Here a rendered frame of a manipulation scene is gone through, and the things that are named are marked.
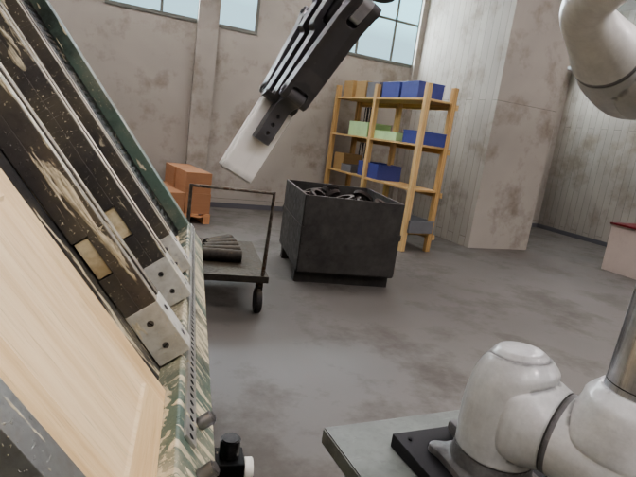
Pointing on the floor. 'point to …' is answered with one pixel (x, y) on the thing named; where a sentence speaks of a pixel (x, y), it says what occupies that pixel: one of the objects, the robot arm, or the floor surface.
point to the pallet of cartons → (177, 172)
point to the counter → (621, 250)
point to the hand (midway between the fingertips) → (255, 140)
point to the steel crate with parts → (340, 234)
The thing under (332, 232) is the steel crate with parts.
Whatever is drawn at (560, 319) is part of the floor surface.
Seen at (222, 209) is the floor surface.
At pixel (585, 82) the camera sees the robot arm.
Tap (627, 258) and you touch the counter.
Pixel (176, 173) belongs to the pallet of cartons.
